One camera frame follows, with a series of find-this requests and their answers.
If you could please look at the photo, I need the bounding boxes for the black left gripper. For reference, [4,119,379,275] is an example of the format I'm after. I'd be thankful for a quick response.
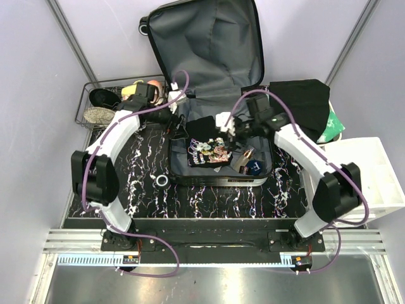
[148,99,189,140]

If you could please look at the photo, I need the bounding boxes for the gold perfume spray bottle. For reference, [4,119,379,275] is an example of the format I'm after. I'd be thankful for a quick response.
[233,146,256,171]

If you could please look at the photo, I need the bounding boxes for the black printed t-shirt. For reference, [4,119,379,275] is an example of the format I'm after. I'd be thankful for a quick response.
[186,116,233,168]

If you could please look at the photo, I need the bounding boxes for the small dark cosmetic bottle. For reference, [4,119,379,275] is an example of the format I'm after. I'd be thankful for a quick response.
[239,166,249,175]

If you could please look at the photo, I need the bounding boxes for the space astronaut kids suitcase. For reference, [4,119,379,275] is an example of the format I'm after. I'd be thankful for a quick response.
[139,1,273,187]

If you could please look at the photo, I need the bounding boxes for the green tie-dye cloth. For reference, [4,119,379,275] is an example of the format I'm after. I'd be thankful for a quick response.
[317,110,346,143]

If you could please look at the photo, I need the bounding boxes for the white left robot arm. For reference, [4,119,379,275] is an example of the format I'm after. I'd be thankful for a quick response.
[71,82,188,251]

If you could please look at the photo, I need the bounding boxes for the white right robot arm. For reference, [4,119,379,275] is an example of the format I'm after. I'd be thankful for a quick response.
[215,96,365,251]

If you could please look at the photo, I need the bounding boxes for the pink mug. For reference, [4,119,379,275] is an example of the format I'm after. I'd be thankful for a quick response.
[147,80,165,106]

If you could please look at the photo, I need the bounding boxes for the yellow mug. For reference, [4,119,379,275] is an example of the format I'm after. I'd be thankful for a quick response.
[121,80,143,98]

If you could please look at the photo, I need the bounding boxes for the black bowl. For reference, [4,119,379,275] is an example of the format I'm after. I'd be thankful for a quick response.
[89,89,121,110]

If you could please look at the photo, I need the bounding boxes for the speckled grey plate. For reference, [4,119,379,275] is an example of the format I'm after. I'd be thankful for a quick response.
[84,107,115,125]

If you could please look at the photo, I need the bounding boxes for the white plastic basin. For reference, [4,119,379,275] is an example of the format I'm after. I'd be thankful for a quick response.
[318,133,342,146]

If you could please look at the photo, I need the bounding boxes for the white compartment organizer box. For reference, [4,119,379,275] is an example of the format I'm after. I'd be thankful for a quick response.
[323,137,404,222]

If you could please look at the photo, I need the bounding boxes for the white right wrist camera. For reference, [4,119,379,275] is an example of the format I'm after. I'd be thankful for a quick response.
[215,111,235,136]

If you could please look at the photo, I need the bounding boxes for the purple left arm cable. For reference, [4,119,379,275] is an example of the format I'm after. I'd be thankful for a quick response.
[81,70,190,279]

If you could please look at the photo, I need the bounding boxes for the black wire dish rack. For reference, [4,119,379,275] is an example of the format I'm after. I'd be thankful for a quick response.
[75,74,168,130]

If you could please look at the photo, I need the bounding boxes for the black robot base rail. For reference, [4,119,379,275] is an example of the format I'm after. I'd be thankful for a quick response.
[101,218,325,253]

